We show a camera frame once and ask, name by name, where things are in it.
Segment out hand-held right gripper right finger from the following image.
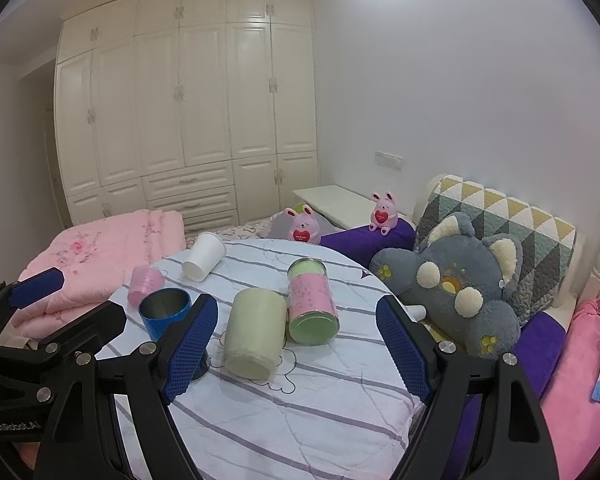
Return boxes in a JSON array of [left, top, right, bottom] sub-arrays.
[[374, 294, 557, 480]]

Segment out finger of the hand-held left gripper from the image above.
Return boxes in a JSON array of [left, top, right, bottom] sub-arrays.
[[0, 267, 65, 342], [0, 302, 127, 362]]

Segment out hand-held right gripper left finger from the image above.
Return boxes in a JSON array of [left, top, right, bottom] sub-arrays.
[[34, 294, 219, 480]]

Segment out pale green cup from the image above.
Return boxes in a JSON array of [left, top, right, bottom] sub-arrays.
[[223, 287, 289, 381]]

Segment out blue cup with metal inside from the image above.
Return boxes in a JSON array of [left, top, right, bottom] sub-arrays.
[[139, 287, 211, 382]]

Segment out small pink cup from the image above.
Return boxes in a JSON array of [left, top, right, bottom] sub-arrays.
[[126, 266, 165, 307]]

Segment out white paper cup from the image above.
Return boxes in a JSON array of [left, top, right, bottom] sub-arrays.
[[181, 231, 227, 282]]

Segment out pink and green cylindrical cup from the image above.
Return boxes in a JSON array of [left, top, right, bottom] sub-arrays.
[[286, 257, 342, 346]]

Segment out pink floral quilt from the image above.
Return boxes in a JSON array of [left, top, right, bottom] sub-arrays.
[[17, 209, 186, 347]]

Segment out grey cat plush toy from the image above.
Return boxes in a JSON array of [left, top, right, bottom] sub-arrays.
[[369, 211, 524, 360]]

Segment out purple bolster pillow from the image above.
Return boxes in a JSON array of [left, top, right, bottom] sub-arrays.
[[319, 217, 416, 257]]

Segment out patterned bed sheet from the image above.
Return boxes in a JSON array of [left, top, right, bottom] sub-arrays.
[[185, 219, 277, 247]]

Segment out pink rabbit toy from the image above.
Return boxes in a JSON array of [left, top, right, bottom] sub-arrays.
[[287, 203, 324, 246], [369, 191, 400, 235]]

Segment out purple bed sheet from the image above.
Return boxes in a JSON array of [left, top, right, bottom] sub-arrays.
[[445, 309, 577, 480]]

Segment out white nightstand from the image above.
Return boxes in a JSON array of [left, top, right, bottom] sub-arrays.
[[292, 185, 411, 231]]

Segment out triangle patterned headboard cover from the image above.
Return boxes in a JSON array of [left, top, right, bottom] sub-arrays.
[[412, 174, 579, 329]]

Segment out pink fleece blanket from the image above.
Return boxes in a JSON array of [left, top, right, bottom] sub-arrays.
[[539, 297, 600, 467]]

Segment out cream white wardrobe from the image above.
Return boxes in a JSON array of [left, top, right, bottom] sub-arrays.
[[54, 0, 319, 234]]

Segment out white wall socket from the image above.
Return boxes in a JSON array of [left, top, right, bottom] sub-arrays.
[[374, 150, 406, 169]]

